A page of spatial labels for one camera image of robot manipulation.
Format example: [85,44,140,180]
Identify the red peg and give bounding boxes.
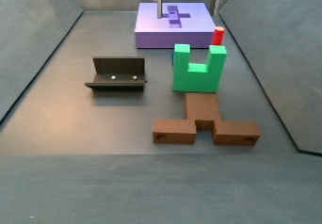
[210,26,225,45]

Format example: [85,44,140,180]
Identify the black angle bracket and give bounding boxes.
[84,56,145,90]

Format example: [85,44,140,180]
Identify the brown T-shaped block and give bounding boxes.
[152,93,260,146]

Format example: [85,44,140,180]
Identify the green U-shaped block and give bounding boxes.
[172,44,225,93]

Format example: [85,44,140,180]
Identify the purple board with cross slot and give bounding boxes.
[134,3,214,49]

